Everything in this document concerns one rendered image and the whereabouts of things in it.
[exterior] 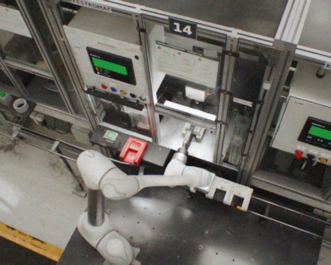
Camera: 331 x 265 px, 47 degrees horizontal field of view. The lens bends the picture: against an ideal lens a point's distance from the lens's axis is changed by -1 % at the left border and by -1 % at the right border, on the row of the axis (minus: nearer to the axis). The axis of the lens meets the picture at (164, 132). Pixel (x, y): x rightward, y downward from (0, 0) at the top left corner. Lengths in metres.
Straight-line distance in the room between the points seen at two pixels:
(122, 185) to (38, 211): 1.82
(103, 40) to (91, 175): 0.64
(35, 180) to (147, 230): 1.46
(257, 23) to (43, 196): 2.54
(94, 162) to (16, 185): 1.92
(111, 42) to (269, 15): 0.72
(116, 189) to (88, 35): 0.74
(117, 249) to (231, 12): 1.40
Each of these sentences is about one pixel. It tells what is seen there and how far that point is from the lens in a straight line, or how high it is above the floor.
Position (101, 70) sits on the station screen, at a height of 1.60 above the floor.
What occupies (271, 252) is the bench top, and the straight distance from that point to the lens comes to 2.57.
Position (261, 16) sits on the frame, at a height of 2.01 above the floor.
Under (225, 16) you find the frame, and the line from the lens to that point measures 1.66.
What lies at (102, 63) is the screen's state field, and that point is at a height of 1.66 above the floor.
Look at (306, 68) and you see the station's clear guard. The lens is 1.62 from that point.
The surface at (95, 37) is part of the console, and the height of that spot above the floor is 1.81.
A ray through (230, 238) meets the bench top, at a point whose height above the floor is 0.68.
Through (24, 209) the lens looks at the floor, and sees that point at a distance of 3.60.
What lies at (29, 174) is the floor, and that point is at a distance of 3.73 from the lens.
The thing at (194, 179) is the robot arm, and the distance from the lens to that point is 2.18.
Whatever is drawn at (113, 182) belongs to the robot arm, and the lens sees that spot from 1.80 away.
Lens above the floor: 3.13
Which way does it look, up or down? 59 degrees down
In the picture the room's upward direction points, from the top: 6 degrees counter-clockwise
